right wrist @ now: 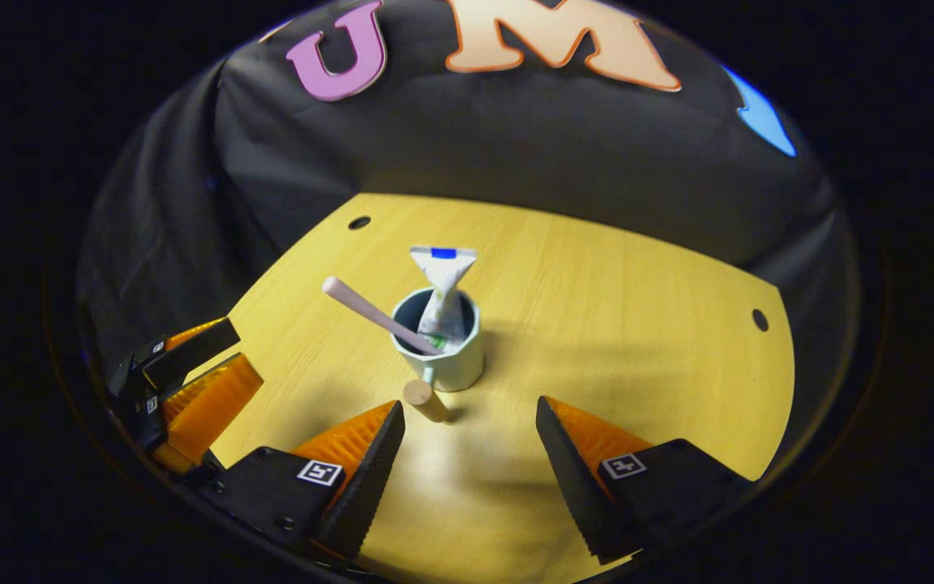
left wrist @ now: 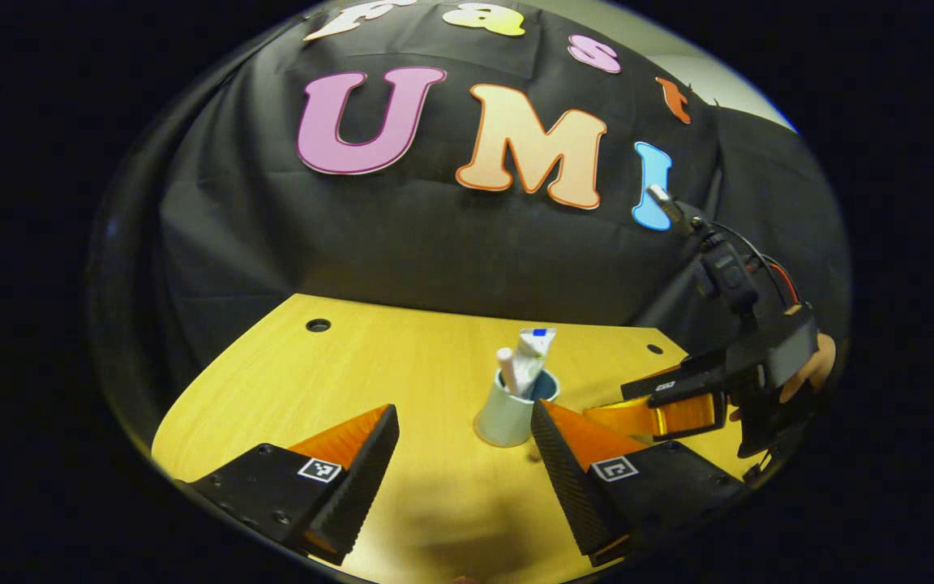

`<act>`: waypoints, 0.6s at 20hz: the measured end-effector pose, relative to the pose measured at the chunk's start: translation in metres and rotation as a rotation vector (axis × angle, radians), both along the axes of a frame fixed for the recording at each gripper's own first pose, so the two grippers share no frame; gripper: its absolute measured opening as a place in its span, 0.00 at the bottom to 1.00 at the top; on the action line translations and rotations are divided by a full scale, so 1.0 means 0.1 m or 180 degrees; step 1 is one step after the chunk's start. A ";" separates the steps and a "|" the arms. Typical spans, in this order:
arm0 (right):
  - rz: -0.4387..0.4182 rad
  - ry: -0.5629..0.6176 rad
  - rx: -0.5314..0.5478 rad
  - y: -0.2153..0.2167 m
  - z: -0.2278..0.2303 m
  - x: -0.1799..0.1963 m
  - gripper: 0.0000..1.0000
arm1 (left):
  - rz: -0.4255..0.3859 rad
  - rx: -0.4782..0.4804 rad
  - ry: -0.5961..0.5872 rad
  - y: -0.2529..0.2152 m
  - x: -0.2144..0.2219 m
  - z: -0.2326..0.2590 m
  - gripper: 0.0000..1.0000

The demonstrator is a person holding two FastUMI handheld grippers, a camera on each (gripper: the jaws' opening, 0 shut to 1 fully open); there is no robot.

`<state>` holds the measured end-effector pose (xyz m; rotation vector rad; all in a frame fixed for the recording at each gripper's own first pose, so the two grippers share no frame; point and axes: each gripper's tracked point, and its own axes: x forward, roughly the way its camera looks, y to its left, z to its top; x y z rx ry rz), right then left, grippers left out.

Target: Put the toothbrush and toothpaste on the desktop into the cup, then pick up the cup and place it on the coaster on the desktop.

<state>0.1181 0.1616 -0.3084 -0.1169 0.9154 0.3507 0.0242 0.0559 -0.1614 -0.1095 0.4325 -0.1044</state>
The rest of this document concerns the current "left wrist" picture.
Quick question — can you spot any white and blue toothpaste tube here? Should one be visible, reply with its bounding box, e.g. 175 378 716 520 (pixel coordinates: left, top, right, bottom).
513 327 557 398

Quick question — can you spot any white toothbrush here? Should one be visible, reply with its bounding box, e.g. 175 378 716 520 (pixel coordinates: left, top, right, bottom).
497 347 521 396

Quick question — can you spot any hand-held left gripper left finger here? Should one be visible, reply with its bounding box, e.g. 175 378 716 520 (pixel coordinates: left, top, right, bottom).
175 403 401 566

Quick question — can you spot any black backdrop cloth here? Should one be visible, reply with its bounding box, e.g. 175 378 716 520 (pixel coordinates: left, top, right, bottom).
86 0 853 455

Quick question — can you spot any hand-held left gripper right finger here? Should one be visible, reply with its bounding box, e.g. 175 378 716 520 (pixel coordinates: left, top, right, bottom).
530 399 748 567

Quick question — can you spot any yellow wooden desktop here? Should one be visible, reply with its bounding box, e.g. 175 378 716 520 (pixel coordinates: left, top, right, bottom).
151 294 760 584

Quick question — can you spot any red and black cable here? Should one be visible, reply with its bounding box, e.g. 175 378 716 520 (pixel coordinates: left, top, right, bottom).
710 223 800 307

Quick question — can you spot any pale green cup wooden handle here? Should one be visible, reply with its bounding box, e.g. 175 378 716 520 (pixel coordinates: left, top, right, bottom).
473 369 561 449

